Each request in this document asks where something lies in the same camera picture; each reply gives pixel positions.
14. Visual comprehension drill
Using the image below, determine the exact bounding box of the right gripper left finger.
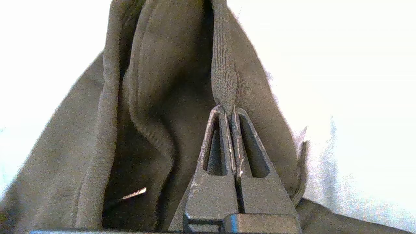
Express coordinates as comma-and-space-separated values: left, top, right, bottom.
183, 105, 240, 233

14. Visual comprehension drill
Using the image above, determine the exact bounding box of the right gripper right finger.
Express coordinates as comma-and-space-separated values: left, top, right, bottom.
224, 107, 302, 234

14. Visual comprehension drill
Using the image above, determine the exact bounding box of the black zip hoodie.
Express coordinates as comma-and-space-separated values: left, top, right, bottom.
0, 0, 413, 234

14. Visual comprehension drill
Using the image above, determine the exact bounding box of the blue bed sheet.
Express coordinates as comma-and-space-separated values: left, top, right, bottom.
0, 0, 416, 233

